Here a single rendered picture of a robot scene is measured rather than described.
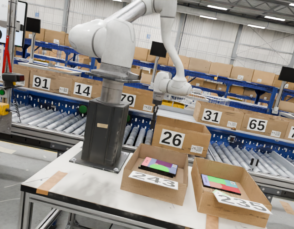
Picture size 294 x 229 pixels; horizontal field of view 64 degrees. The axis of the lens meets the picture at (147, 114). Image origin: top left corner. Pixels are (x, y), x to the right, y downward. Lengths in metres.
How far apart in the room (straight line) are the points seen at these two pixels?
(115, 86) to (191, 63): 5.55
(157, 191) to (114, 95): 0.50
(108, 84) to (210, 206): 0.72
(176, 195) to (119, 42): 0.73
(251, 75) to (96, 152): 6.13
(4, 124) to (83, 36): 0.89
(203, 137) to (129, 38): 0.87
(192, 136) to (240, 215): 0.72
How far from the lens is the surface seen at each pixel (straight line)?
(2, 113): 1.76
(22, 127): 1.79
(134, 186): 1.06
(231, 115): 2.20
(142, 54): 6.64
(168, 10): 1.66
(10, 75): 1.70
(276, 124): 2.36
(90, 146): 1.24
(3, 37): 1.90
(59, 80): 2.27
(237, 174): 1.44
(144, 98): 2.10
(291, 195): 1.92
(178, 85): 1.67
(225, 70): 6.82
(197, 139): 1.66
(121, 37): 1.14
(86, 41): 1.25
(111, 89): 1.17
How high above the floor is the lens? 1.30
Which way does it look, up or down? 12 degrees down
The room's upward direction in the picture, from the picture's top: 11 degrees clockwise
